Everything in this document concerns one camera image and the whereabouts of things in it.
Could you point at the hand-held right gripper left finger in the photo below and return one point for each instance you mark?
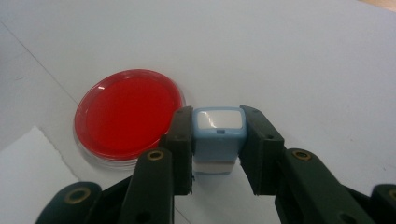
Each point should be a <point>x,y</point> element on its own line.
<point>155,186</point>

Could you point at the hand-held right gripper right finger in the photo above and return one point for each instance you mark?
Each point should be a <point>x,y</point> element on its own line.
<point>299,186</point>

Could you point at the blue stamp cap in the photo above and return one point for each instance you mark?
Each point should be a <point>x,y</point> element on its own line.
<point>218,146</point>

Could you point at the round red ink pad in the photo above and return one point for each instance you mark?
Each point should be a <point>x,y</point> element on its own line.
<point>127,115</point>

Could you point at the white paper sheet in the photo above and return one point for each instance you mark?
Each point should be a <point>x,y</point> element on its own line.
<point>28,180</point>

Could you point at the large white table cover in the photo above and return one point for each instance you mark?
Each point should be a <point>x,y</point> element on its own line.
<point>249,46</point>

